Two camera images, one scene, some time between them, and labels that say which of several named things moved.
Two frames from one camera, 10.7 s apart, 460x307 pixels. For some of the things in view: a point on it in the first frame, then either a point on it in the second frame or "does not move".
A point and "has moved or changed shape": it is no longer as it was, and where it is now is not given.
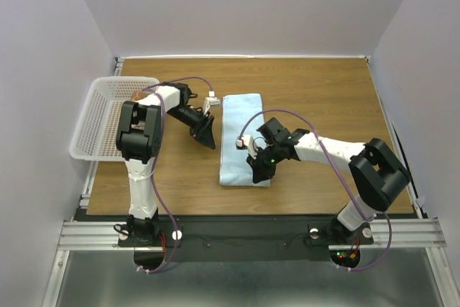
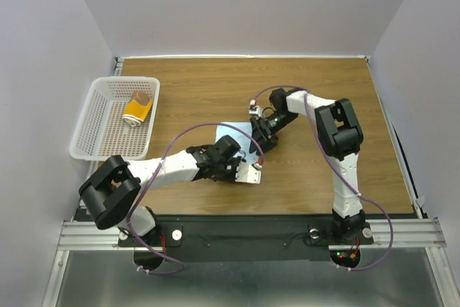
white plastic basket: x=95 y=136 does not move
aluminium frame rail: x=405 y=234 does not move
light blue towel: x=237 y=109 has moved or changed shape
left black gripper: x=203 y=131 to x=231 y=177
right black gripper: x=260 y=171 to x=266 y=138
